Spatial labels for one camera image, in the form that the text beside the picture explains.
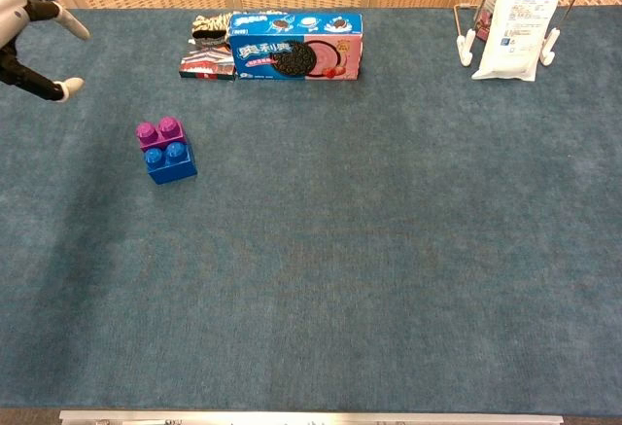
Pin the dark red small box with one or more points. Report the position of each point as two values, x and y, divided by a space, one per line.
485 19

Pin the teal felt table cloth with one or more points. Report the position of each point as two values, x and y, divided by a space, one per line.
340 225

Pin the white printed pouch bag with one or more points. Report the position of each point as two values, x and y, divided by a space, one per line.
525 21

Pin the blue Oreo cookie box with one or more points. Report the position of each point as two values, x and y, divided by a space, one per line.
296 50

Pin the aluminium profile rail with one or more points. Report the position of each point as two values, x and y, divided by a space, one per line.
311 418

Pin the blue toy brick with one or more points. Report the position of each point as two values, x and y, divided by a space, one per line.
172 167

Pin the palace print flat box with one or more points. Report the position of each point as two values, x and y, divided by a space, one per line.
206 62

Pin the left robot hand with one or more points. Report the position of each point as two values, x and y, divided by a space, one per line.
12 11

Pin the purple toy brick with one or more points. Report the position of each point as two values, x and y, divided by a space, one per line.
160 134

